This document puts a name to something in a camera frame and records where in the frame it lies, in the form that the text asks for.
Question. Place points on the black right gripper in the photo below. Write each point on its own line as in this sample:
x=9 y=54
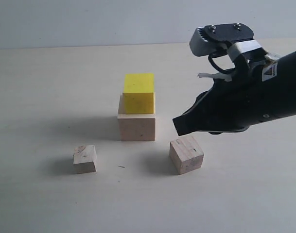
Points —
x=255 y=95

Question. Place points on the medium wooden cube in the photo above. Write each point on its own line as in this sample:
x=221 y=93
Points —
x=186 y=154

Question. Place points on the large pale wooden cube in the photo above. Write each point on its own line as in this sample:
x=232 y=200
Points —
x=135 y=127

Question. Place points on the yellow cube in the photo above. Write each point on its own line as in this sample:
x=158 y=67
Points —
x=139 y=93

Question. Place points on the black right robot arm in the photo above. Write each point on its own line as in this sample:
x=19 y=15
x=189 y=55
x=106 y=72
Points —
x=289 y=85

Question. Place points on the small wooden cube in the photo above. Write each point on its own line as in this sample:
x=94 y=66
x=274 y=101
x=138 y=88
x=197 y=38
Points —
x=84 y=159

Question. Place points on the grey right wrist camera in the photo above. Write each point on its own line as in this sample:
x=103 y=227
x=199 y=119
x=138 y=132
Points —
x=234 y=38

